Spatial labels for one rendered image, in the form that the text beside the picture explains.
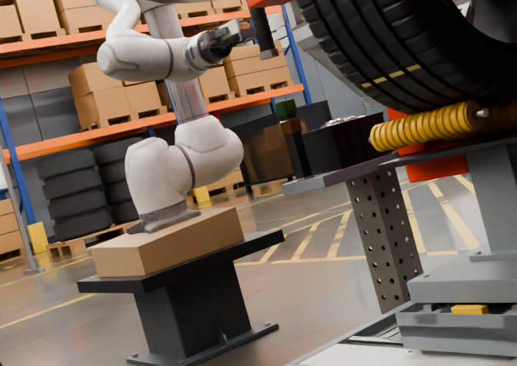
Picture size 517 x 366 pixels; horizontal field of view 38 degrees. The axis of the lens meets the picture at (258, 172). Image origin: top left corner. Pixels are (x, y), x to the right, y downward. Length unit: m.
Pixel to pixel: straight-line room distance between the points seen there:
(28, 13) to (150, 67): 9.88
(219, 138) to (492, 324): 1.26
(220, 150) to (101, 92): 9.40
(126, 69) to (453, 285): 0.92
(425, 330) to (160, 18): 1.36
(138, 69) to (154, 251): 0.56
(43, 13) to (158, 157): 9.55
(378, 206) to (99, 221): 6.81
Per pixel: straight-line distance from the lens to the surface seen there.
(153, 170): 2.31
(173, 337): 2.32
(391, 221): 2.05
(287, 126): 1.91
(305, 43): 1.48
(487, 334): 1.42
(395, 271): 2.06
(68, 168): 8.60
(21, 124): 12.47
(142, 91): 12.06
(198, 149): 2.37
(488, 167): 1.52
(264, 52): 1.69
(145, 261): 2.14
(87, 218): 8.60
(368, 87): 1.42
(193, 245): 2.21
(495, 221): 1.54
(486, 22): 1.74
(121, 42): 1.86
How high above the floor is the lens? 0.55
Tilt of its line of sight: 2 degrees down
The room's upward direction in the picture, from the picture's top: 15 degrees counter-clockwise
